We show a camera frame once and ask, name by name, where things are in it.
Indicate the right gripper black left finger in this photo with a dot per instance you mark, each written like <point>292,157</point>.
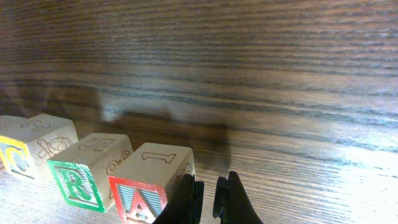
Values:
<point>185,206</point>

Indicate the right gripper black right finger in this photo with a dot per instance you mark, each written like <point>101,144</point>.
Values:
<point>231,203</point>

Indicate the red A block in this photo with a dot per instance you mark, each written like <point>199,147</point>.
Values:
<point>144,183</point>

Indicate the green R block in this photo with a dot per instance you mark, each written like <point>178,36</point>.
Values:
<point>81,171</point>

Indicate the yellow C block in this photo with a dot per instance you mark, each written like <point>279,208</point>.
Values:
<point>28,144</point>

